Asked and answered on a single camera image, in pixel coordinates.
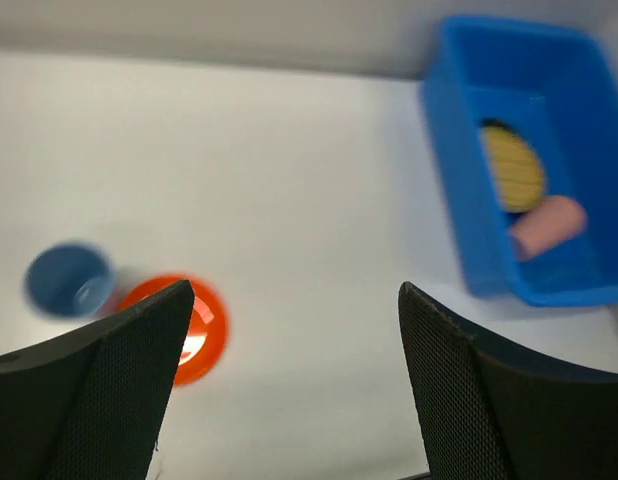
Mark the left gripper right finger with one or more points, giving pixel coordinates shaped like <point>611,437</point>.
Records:
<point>490,408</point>

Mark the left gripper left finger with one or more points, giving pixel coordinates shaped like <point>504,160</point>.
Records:
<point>89,404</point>

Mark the blue plastic cup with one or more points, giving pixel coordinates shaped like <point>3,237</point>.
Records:
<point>70,280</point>

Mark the orange plastic plate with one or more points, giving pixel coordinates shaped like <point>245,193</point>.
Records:
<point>208,332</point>

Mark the pink plastic cup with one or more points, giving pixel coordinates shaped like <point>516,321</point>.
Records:
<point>556,220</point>

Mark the green-rimmed bamboo tray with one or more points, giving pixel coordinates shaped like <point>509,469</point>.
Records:
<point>518,175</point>

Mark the black plastic plate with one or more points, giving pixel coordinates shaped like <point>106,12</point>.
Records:
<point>494,122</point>

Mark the blue plastic bin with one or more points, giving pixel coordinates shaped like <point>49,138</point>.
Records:
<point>553,87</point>

